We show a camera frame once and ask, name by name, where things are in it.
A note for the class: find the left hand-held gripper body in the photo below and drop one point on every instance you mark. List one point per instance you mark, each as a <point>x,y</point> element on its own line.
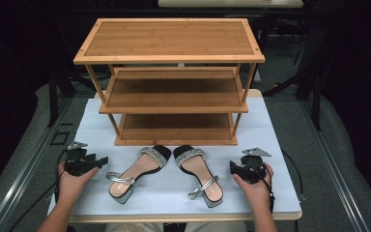
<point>77,164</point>

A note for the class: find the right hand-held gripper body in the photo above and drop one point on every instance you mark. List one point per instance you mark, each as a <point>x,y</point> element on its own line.
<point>252,169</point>

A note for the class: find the three-tier bamboo shoe rack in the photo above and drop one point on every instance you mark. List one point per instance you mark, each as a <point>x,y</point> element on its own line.
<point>169,40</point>

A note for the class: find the person's right hand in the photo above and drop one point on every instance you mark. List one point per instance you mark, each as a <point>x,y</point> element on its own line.
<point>257,193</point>

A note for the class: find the person's left hand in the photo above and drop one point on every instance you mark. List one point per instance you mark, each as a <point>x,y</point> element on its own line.
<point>71,188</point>

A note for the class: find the black metal stand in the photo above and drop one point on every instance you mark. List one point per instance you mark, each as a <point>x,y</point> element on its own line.
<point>53,96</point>
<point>315,96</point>

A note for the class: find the beige background table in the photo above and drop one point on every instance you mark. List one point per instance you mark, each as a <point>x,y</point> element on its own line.
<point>230,3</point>

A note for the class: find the black floor socket frame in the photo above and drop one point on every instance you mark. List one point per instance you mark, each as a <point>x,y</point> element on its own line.
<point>60,138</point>

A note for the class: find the metal floor rail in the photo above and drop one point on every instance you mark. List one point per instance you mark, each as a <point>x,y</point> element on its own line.
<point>331,161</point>
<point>22,174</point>

